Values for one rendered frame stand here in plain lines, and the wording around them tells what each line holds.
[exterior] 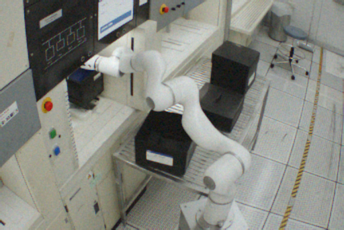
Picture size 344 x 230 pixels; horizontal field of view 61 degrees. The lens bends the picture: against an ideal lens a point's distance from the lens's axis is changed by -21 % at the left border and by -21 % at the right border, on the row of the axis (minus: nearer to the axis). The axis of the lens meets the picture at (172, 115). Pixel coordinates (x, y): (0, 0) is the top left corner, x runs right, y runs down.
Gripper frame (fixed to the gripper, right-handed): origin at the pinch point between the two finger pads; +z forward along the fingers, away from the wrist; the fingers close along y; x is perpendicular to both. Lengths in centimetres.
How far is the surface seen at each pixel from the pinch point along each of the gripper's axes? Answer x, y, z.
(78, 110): -31.4, -7.3, -3.0
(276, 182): -121, 85, -124
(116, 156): -45, -14, -35
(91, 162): -39, -31, -30
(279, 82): -120, 248, -87
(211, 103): -35, 44, -65
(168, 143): -44, 9, -55
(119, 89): -24.5, 15.4, -18.7
